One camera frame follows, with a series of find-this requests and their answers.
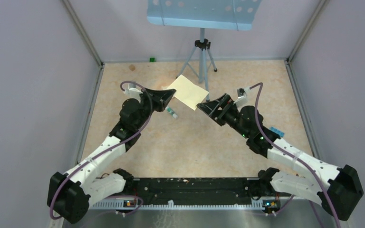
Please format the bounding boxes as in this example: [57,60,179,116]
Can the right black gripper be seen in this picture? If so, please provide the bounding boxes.
[197,93,251,139]

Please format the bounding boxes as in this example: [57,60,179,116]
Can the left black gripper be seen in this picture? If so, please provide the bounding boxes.
[135,87,176,130]

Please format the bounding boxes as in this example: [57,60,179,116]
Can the green white glue stick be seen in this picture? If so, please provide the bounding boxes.
[166,106,178,119]

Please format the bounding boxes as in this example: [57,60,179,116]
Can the cream letter paper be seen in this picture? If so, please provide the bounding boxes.
[167,75,209,111]

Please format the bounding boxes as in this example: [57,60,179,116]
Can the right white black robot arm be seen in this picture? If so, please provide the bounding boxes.
[196,94,364,221]

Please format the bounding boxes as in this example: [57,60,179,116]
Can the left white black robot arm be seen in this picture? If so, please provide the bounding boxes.
[47,88,176,224]

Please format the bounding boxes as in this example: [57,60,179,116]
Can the grey tripod stand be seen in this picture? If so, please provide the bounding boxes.
[175,28,218,101]

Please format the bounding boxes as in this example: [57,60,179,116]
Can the colourful toy block stack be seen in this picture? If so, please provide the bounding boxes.
[269,127,285,137]

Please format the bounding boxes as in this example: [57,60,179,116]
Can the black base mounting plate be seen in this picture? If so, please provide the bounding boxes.
[121,177,274,206]

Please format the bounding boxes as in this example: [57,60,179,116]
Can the blue music stand tray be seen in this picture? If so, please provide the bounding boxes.
[147,0,262,31]

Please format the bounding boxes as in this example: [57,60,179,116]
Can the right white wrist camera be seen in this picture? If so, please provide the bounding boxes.
[234,86,251,107]

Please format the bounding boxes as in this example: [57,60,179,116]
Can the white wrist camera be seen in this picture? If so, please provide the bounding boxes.
[234,86,251,107]
[123,83,143,100]

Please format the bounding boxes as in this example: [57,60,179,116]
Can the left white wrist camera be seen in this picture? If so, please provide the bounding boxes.
[123,83,143,100]

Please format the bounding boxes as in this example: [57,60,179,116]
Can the grey slotted cable duct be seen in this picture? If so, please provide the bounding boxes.
[91,199,265,211]

